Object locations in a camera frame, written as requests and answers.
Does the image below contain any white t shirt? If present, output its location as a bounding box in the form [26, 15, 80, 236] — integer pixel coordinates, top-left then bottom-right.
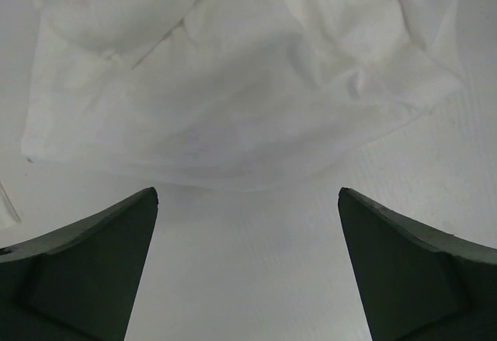
[21, 0, 461, 190]

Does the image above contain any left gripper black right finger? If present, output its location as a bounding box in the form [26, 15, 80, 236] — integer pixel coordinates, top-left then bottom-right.
[338, 188, 496, 340]

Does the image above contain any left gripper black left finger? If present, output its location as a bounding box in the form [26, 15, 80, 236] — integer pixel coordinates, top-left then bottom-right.
[1, 187, 158, 340]

